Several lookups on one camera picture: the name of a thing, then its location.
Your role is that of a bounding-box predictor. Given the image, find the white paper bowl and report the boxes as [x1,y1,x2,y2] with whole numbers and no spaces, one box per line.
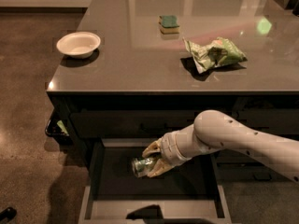
[56,32,101,59]

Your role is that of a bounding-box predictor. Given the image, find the green soda can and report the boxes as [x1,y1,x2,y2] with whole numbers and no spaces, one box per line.
[131,156,160,177]

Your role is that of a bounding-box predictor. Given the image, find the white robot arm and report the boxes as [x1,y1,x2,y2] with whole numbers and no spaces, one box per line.
[142,110,299,182]

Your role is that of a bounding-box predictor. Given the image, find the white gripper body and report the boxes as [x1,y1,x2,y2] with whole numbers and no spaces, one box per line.
[160,132,189,166]

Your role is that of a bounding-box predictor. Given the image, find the green crumpled chip bag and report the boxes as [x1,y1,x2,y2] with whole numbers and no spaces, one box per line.
[183,37,247,74]

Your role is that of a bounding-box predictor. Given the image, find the closed top drawer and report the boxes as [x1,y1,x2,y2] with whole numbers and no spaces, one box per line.
[70,110,200,138]

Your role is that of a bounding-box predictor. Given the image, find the black object on floor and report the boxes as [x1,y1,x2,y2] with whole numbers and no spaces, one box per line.
[0,207,17,222]

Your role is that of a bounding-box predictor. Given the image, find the right top drawer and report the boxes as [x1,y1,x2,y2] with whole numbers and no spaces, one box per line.
[236,109,299,135]

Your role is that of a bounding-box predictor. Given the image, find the green and yellow sponge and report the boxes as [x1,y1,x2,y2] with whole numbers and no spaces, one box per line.
[159,15,179,34]

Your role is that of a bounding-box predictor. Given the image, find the dark kitchen counter cabinet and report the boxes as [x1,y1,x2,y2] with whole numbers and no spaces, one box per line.
[46,0,299,185]

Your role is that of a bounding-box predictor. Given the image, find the open middle drawer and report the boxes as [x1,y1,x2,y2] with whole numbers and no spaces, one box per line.
[78,139,233,224]

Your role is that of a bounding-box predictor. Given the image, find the black bin beside cabinet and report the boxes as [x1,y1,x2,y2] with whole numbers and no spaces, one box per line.
[45,110,72,146]

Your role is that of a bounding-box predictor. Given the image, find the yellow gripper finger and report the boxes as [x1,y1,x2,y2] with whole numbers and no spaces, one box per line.
[147,159,172,178]
[142,138,162,158]

